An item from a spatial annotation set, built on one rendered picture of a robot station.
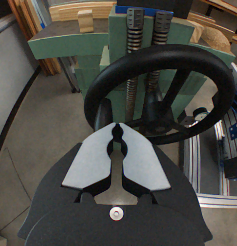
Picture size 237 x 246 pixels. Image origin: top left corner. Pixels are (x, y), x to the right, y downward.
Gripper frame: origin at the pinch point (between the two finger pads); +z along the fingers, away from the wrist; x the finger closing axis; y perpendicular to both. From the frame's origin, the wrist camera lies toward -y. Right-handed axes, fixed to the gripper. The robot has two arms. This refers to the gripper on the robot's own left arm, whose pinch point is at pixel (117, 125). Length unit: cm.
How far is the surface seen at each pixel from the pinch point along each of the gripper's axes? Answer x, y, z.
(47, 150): -64, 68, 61
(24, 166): -85, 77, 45
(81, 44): -9.7, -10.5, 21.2
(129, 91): 2.4, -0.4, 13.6
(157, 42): 5.8, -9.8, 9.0
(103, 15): -5.6, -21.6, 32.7
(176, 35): 9.1, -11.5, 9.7
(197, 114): 31.4, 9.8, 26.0
